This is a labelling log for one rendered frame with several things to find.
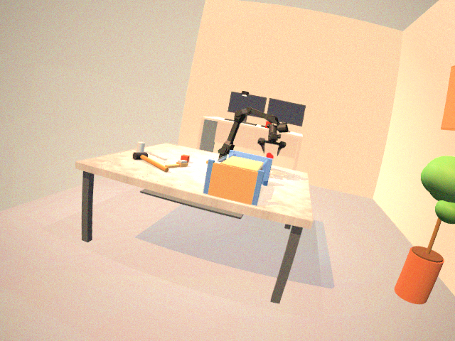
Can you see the mallet with grey head and wooden handle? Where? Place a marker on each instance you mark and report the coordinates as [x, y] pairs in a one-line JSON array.
[[144, 156]]

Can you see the grey cylinder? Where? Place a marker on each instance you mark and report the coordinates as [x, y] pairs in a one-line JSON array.
[[140, 147]]

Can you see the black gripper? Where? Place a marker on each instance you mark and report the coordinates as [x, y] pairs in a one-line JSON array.
[[281, 145]]

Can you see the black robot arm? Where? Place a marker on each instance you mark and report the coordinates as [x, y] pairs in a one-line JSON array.
[[239, 118]]

